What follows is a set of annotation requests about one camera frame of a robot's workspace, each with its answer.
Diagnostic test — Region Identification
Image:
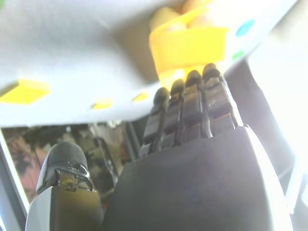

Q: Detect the yellow egg carton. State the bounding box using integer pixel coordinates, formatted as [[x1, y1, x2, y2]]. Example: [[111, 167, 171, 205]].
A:
[[148, 0, 231, 84]]

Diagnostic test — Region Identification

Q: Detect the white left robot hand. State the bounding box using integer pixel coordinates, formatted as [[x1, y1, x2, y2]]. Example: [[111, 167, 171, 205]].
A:
[[25, 63, 294, 231]]

